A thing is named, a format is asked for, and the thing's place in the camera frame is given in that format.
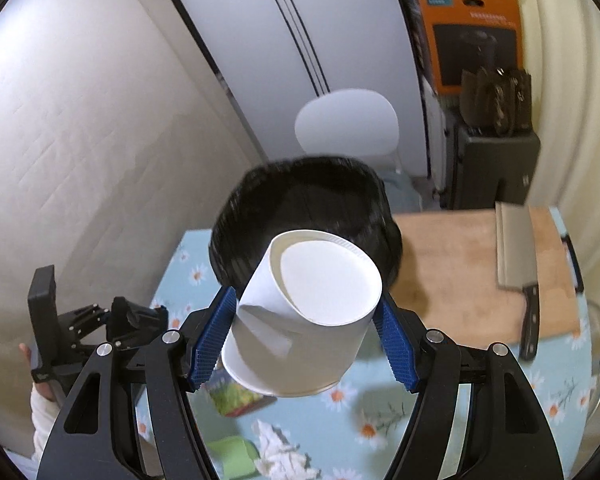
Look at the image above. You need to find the crumpled white tissue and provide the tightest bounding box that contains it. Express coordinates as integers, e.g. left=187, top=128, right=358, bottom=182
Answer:
left=252, top=420, right=321, bottom=480

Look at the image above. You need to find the wooden cutting board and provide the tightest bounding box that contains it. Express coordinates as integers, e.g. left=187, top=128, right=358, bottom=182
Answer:
left=387, top=206, right=583, bottom=356

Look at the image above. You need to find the black knife block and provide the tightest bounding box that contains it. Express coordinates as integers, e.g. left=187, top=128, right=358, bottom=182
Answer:
left=450, top=125, right=541, bottom=211

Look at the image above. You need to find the blue daisy tablecloth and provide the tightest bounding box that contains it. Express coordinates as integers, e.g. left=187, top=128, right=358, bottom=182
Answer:
left=135, top=205, right=600, bottom=480

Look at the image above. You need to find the orange cardboard box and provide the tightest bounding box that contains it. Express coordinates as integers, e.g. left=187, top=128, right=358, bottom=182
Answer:
left=394, top=0, right=525, bottom=96

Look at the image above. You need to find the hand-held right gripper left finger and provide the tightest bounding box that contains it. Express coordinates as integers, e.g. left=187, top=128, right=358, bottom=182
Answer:
left=35, top=285, right=238, bottom=480

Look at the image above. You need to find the cream curtain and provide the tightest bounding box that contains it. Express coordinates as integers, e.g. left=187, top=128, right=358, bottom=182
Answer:
left=500, top=0, right=600, bottom=311

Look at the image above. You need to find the green carton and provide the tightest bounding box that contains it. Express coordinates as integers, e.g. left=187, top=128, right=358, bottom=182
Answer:
left=215, top=435, right=261, bottom=480

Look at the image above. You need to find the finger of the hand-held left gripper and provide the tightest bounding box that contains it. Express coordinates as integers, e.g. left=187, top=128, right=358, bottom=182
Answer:
left=111, top=297, right=170, bottom=348

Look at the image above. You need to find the bin with black trash bag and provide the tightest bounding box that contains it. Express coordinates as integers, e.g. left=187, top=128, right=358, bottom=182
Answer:
left=209, top=155, right=405, bottom=293

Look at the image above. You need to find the white refrigerator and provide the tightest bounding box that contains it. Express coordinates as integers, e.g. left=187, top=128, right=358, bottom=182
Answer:
left=152, top=0, right=431, bottom=177

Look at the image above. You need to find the white chair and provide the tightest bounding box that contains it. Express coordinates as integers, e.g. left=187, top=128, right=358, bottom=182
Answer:
left=294, top=89, right=400, bottom=173

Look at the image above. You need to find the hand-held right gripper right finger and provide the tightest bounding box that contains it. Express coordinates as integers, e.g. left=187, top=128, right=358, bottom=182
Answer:
left=375, top=291, right=566, bottom=480

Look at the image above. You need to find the person's left forearm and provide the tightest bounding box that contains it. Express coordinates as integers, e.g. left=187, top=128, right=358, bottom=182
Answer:
left=30, top=392, right=63, bottom=461

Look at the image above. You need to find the cleaver with black handle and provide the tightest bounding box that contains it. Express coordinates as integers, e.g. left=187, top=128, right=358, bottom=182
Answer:
left=495, top=201, right=541, bottom=361

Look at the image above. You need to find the colourful snack box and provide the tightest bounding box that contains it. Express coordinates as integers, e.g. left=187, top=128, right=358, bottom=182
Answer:
left=202, top=367, right=276, bottom=418

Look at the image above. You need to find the person's left hand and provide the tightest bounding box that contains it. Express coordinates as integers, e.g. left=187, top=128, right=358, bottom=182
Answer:
left=19, top=342, right=57, bottom=405

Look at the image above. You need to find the white paper cup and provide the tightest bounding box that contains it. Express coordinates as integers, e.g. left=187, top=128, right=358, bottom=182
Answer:
left=221, top=228, right=383, bottom=397

